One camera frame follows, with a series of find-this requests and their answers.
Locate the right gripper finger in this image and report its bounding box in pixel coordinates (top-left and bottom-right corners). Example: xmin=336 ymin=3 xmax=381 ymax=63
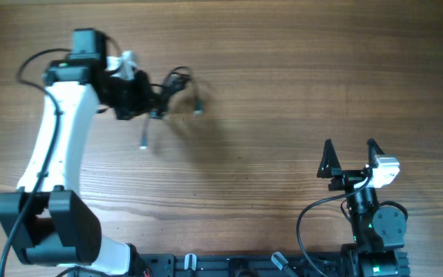
xmin=317 ymin=138 xmax=341 ymax=179
xmin=367 ymin=138 xmax=384 ymax=166

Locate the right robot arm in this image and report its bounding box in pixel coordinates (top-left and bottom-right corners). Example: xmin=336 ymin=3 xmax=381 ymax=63
xmin=317 ymin=138 xmax=409 ymax=276

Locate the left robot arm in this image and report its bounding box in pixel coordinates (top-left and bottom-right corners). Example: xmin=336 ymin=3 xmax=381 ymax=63
xmin=0 ymin=28 xmax=158 ymax=276

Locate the right camera cable black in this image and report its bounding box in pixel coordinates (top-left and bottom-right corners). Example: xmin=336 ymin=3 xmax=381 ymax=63
xmin=295 ymin=176 xmax=371 ymax=277

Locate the camera cable black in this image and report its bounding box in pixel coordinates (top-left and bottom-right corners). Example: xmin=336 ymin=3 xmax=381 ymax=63
xmin=0 ymin=48 xmax=72 ymax=277
xmin=295 ymin=176 xmax=371 ymax=277

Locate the left camera cable black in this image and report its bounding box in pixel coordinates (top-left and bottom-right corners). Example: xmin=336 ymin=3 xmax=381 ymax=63
xmin=0 ymin=48 xmax=72 ymax=277

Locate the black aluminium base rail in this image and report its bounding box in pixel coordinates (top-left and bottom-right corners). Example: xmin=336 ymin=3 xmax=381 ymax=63
xmin=136 ymin=252 xmax=411 ymax=277

